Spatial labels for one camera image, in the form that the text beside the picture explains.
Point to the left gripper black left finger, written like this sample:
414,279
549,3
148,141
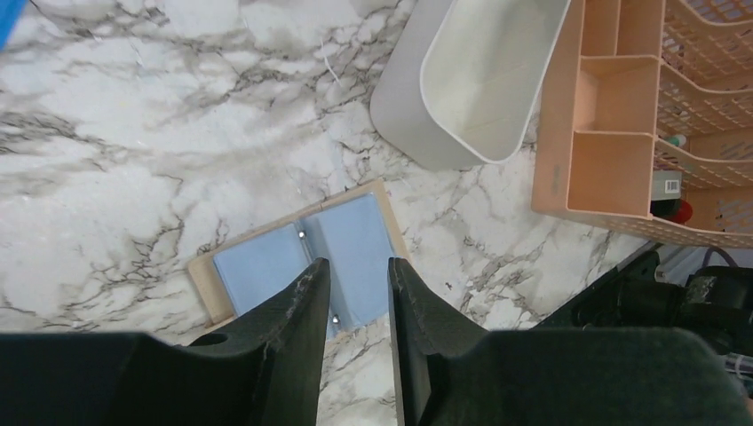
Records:
262,368

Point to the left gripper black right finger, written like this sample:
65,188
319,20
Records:
448,370

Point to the beige card holder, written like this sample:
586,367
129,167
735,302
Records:
356,231

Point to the white oblong tray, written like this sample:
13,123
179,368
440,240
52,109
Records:
462,82

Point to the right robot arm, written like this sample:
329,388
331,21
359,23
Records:
715,303

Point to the box in orange rack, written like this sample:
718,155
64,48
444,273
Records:
666,185

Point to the orange plastic file rack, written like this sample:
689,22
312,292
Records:
638,86

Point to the blue plastic board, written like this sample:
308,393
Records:
10,13

